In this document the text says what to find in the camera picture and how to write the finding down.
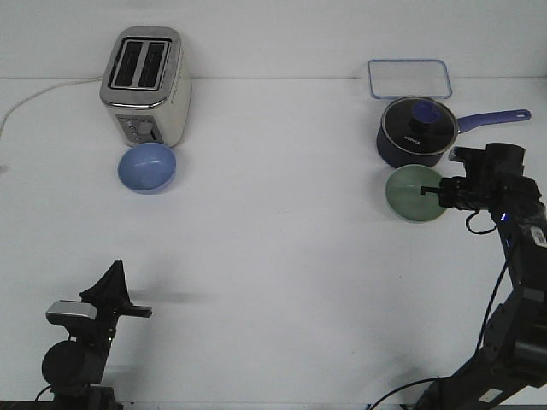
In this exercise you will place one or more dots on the glass pot lid blue knob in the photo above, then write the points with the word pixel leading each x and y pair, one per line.
pixel 419 125

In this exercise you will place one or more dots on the silver cream two-slot toaster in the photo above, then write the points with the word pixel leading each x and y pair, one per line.
pixel 146 86

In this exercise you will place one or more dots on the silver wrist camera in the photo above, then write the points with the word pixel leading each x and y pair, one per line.
pixel 466 155
pixel 63 312

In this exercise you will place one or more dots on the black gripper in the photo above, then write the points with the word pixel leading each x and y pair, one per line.
pixel 108 290
pixel 468 194

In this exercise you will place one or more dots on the clear container blue rim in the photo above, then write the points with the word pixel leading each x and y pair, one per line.
pixel 394 78

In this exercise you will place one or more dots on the blue bowl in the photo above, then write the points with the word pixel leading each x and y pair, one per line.
pixel 147 168

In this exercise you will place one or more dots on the green bowl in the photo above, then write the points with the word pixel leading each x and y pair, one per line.
pixel 403 193

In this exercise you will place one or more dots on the blue saucepan with handle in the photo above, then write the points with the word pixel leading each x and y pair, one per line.
pixel 397 157

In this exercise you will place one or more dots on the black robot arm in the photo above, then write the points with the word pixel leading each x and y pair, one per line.
pixel 74 367
pixel 513 351

